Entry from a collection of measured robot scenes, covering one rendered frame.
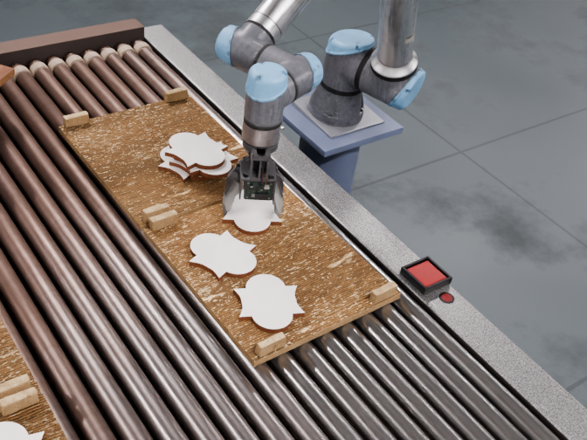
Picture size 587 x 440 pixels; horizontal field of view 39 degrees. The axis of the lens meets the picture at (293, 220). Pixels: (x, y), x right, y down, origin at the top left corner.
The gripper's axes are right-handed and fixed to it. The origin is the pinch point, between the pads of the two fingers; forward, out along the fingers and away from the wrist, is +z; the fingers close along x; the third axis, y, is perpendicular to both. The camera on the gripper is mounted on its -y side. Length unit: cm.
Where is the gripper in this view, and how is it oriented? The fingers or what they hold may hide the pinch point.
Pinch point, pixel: (252, 211)
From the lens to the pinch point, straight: 175.4
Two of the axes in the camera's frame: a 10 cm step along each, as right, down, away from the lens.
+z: -1.2, 7.7, 6.3
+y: 0.7, 6.4, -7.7
